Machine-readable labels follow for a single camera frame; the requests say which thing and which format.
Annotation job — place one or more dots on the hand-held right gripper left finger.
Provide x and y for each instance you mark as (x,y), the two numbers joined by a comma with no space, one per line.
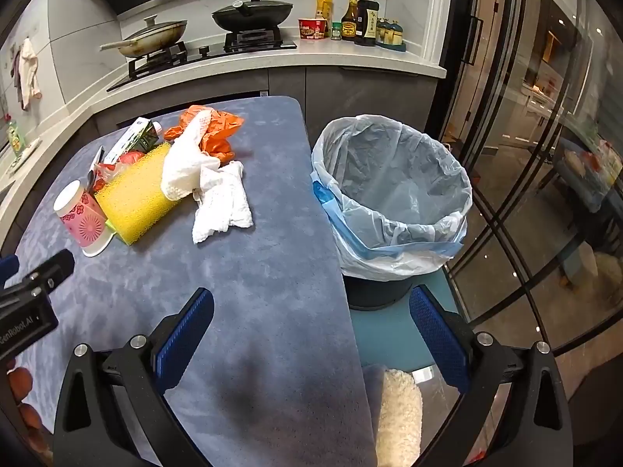
(185,335)

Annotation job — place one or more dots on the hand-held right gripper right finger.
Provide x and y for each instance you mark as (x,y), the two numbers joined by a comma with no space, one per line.
(438,335)

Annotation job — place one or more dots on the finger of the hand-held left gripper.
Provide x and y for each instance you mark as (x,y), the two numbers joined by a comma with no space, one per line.
(7,267)
(53,267)

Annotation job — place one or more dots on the pink floral paper cup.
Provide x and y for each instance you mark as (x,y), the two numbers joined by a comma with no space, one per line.
(80,219)

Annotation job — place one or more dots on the black trash bin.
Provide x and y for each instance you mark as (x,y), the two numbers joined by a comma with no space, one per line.
(379,294)

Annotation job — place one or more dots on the yellow mesh sponge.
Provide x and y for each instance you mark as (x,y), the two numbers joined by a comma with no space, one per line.
(134,194)

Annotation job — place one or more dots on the red plastic bag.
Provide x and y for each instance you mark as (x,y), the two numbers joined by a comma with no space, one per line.
(127,159)

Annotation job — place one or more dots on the bin with clear liner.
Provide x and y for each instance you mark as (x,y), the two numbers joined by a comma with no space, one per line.
(389,189)

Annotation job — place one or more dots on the teal stool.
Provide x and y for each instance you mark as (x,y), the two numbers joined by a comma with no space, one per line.
(389,335)

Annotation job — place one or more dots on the white fluffy cushion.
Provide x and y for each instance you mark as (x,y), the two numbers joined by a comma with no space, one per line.
(399,418)

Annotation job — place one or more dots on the white soap dish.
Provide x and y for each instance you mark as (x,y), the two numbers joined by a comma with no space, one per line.
(27,155)

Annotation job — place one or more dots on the green dish soap bottle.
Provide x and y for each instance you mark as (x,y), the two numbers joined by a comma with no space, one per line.
(15,138)

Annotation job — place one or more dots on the green and white snack packet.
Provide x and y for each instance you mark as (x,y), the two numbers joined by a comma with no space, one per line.
(134,138)

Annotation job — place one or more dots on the pink and white hanging cloth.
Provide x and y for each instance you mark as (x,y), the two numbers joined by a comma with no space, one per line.
(28,70)

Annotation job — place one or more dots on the orange crumpled plastic wrapper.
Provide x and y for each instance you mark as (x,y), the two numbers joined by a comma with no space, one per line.
(221,131)

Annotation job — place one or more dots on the black-framed glass door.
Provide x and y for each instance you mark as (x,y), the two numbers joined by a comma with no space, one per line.
(516,131)

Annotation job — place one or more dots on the dark grey kitchen cabinet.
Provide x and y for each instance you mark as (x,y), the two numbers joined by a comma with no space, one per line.
(370,92)

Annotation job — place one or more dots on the frying pan with glass lid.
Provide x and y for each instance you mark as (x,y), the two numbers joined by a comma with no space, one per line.
(155,34)

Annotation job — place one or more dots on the black gas stove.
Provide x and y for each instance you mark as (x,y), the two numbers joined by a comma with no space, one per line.
(228,46)

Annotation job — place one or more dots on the white kitchen countertop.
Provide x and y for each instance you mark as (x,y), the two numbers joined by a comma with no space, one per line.
(316,56)

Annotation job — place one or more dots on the small green-lidded jar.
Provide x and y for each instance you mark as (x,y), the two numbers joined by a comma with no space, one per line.
(337,31)

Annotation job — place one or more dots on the dark soy sauce bottle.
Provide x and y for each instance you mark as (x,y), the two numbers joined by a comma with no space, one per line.
(366,22)

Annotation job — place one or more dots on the black wok with lid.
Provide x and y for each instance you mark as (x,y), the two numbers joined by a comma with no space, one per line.
(253,12)

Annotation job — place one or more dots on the brown sauce bottle yellow cap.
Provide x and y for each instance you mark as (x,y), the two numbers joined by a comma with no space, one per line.
(349,22)

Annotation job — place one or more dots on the red instant noodle cup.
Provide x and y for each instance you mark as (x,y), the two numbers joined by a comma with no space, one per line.
(311,29)

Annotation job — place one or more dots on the yellow seasoning packet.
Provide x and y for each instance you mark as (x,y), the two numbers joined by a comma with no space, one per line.
(325,7)

